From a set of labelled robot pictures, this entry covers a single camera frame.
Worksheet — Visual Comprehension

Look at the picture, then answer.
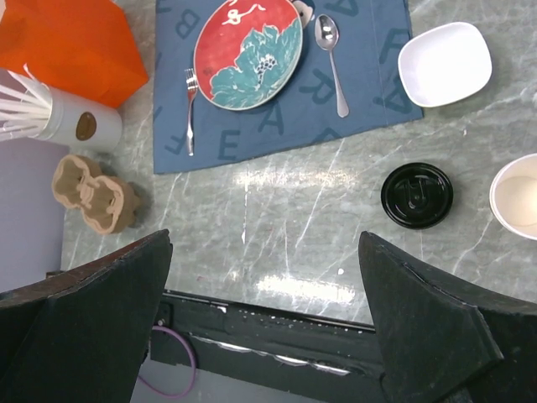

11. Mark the purple cable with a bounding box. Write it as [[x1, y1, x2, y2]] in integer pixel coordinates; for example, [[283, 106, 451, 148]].
[[137, 325, 197, 399]]

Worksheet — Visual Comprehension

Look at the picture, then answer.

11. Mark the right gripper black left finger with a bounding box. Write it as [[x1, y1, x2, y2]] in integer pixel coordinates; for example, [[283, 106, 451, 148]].
[[1, 230, 173, 402]]

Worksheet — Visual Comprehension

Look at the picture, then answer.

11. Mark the white wrapped straws bundle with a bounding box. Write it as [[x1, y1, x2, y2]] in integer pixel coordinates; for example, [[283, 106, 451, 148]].
[[1, 64, 53, 141]]

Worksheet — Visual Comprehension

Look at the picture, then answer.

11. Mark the brown paper coffee cup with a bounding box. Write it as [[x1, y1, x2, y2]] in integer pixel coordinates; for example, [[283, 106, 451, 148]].
[[489, 154, 536, 241]]

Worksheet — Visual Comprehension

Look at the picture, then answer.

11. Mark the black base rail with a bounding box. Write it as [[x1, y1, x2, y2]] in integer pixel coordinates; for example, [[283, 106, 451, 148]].
[[154, 291, 388, 402]]

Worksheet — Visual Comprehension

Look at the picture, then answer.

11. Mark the orange paper bag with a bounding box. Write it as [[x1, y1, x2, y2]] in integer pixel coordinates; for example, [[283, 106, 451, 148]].
[[1, 0, 149, 108]]

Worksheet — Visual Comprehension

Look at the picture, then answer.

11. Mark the white straw holder cup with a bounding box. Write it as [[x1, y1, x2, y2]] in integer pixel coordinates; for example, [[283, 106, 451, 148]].
[[34, 84, 123, 153]]

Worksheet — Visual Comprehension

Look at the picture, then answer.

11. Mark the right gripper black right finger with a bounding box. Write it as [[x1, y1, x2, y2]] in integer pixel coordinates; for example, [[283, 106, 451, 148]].
[[358, 232, 536, 402]]

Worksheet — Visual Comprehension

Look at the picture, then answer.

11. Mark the black plastic cup lid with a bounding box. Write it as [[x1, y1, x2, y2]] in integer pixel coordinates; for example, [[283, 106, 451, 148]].
[[380, 162, 454, 230]]

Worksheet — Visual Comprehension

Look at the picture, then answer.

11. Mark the silver spoon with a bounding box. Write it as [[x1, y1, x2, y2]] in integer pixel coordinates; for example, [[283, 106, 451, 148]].
[[315, 14, 350, 118]]

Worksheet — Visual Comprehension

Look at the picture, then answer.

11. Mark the blue letter placemat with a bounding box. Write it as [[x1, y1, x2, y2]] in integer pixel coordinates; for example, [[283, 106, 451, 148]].
[[153, 1, 423, 174]]

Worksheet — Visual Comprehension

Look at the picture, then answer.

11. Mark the brown cardboard cup carrier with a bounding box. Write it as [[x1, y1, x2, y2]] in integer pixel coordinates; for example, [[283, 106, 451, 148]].
[[51, 154, 142, 235]]

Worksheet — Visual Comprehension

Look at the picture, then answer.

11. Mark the white square bowl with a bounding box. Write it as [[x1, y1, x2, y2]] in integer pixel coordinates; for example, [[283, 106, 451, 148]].
[[398, 22, 493, 108]]

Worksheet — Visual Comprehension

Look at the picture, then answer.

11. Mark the silver fork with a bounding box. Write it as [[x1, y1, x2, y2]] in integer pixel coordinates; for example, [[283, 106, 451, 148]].
[[185, 68, 199, 157]]

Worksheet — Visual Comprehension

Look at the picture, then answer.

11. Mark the red teal floral plate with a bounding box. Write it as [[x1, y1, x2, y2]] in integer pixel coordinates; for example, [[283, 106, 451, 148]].
[[194, 1, 304, 112]]

